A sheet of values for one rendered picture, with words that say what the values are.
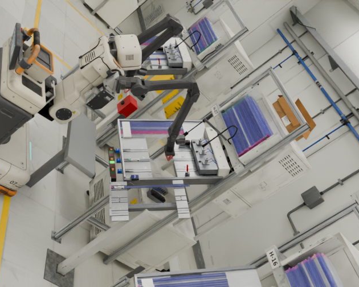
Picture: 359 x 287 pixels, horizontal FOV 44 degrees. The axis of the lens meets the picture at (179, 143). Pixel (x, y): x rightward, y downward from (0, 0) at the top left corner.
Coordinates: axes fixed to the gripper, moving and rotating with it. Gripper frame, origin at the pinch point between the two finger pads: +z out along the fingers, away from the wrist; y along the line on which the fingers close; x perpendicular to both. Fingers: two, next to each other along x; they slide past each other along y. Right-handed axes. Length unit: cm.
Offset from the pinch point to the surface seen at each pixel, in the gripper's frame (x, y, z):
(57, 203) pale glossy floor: 81, 10, 54
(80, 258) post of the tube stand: 64, -53, 40
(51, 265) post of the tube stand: 83, -50, 50
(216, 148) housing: -36.5, 3.3, -6.7
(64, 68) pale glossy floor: 82, 220, 55
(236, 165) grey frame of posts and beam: -44, -21, -12
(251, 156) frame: -52, -22, -21
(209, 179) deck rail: -27.1, -21.0, 0.8
